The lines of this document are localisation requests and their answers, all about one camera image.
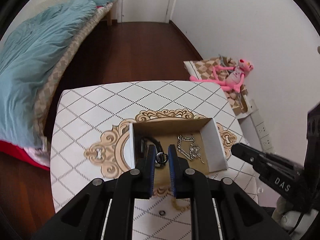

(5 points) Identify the thin silver chain necklace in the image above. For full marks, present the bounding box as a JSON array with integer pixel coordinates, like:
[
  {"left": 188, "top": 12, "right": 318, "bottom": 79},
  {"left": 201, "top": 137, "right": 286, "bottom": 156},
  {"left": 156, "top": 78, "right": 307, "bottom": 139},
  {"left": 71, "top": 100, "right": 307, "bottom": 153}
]
[{"left": 188, "top": 144, "right": 206, "bottom": 165}]

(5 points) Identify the thick silver chain bracelet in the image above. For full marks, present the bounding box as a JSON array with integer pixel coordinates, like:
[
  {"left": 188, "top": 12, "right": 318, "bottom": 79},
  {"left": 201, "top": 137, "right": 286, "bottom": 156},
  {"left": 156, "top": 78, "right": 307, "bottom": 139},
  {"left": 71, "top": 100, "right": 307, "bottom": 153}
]
[{"left": 176, "top": 134, "right": 198, "bottom": 159}]

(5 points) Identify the black bangle bracelet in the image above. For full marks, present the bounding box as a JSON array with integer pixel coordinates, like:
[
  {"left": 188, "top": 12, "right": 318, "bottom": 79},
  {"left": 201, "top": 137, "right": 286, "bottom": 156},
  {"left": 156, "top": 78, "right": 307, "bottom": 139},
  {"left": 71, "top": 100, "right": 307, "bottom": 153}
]
[{"left": 138, "top": 135, "right": 167, "bottom": 167}]

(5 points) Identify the wooden bead bracelet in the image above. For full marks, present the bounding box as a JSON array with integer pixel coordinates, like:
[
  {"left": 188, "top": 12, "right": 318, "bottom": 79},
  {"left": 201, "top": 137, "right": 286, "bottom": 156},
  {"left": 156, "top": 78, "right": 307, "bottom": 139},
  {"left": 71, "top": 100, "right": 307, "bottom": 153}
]
[{"left": 170, "top": 195, "right": 191, "bottom": 212}]

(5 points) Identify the white cardboard box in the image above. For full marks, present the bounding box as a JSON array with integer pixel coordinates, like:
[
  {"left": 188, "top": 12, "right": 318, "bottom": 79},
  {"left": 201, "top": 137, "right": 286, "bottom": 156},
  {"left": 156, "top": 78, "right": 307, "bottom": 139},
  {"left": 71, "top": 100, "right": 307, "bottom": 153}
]
[{"left": 129, "top": 118, "right": 228, "bottom": 174}]

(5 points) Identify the white plastic bag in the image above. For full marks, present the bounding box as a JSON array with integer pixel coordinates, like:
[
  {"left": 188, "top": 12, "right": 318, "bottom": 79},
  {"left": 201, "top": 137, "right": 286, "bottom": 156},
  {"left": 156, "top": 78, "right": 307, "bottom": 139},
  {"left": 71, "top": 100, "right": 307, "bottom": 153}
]
[{"left": 272, "top": 196, "right": 319, "bottom": 235}]

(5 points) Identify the white diamond pattern tablecloth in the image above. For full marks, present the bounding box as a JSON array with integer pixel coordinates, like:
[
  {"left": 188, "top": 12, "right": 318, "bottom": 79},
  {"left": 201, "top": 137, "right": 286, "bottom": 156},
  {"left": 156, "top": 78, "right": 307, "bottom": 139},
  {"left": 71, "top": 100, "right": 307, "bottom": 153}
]
[{"left": 49, "top": 80, "right": 259, "bottom": 240}]

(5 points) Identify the pink panther plush toy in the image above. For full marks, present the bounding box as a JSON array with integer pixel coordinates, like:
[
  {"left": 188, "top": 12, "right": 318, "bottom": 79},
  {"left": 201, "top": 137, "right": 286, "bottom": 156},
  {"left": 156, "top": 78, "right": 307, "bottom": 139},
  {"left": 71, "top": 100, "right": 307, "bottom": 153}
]
[{"left": 189, "top": 58, "right": 254, "bottom": 93}]

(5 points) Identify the brown checkered folded cloth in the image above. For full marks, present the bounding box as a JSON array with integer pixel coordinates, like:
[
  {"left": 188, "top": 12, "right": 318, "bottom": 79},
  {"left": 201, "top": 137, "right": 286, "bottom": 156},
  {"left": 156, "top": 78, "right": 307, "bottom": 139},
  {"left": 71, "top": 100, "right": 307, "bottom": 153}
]
[{"left": 184, "top": 55, "right": 254, "bottom": 116}]

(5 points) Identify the red cloth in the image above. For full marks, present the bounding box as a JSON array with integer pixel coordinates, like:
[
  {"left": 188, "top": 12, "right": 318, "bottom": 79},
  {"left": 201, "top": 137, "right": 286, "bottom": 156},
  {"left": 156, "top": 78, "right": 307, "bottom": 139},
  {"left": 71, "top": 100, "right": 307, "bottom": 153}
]
[{"left": 0, "top": 141, "right": 49, "bottom": 171}]

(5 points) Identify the white door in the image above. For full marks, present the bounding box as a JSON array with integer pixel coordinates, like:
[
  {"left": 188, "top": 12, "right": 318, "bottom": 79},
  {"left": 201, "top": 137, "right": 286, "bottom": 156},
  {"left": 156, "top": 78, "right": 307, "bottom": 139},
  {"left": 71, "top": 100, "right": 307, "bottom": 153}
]
[{"left": 117, "top": 0, "right": 175, "bottom": 23}]

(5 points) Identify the beige checkered mattress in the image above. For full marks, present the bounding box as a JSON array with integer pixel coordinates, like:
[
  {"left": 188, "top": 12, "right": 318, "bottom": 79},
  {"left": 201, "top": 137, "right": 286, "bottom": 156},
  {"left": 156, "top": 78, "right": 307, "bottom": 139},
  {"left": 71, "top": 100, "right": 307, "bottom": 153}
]
[{"left": 34, "top": 2, "right": 113, "bottom": 139}]

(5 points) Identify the teal blue duvet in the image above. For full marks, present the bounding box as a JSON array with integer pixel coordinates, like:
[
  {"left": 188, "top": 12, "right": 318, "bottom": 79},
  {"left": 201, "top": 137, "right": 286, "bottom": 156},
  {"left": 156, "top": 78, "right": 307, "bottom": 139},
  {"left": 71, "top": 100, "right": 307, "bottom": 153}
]
[{"left": 1, "top": 0, "right": 113, "bottom": 148}]

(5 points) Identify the white wall power strip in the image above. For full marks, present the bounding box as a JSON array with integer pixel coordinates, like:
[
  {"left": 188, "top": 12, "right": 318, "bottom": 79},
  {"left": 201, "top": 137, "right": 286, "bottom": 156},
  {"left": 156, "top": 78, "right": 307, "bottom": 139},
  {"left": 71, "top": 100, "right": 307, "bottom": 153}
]
[{"left": 249, "top": 99, "right": 274, "bottom": 153}]

